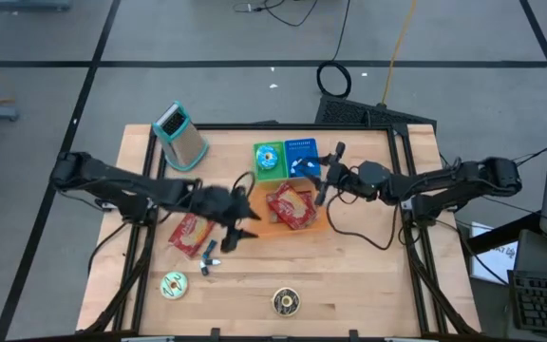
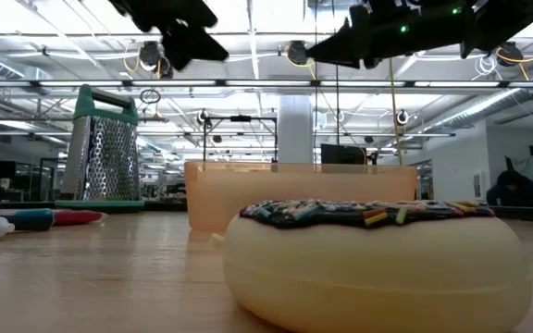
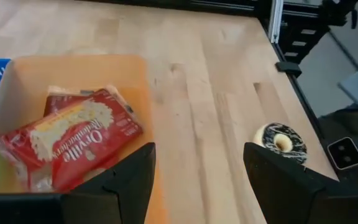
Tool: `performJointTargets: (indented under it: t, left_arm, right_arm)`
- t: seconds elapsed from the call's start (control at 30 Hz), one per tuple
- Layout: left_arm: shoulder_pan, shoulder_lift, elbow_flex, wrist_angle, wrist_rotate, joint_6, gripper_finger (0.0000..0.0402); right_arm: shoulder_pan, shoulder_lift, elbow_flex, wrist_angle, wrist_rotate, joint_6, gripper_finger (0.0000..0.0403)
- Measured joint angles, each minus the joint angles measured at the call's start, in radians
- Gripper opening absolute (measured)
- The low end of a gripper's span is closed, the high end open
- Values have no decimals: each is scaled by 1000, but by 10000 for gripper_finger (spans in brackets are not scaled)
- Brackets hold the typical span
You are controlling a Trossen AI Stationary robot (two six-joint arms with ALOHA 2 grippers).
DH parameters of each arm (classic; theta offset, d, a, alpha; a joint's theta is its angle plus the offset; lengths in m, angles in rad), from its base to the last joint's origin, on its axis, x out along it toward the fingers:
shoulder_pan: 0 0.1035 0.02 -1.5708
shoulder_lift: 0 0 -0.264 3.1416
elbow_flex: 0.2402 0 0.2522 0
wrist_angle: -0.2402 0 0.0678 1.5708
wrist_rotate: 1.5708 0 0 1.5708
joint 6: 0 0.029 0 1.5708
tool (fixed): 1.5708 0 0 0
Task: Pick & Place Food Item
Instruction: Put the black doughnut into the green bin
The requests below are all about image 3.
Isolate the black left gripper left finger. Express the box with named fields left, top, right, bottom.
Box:
left=61, top=142, right=157, bottom=224

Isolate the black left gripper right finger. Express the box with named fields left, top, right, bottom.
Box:
left=243, top=142, right=326, bottom=224

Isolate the chocolate sprinkled toy donut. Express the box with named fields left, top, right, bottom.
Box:
left=252, top=122, right=308, bottom=166

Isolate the red popcorn bag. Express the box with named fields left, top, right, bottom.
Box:
left=0, top=88, right=145, bottom=193
left=43, top=84, right=134, bottom=118

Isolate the black table clamp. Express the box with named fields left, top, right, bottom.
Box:
left=274, top=61, right=303, bottom=78

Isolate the orange translucent plastic bin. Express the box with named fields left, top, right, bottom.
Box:
left=0, top=54, right=169, bottom=224

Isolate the small table-level camera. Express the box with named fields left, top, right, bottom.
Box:
left=326, top=136, right=358, bottom=171

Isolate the aluminium frame post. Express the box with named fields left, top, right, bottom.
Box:
left=268, top=0, right=285, bottom=44

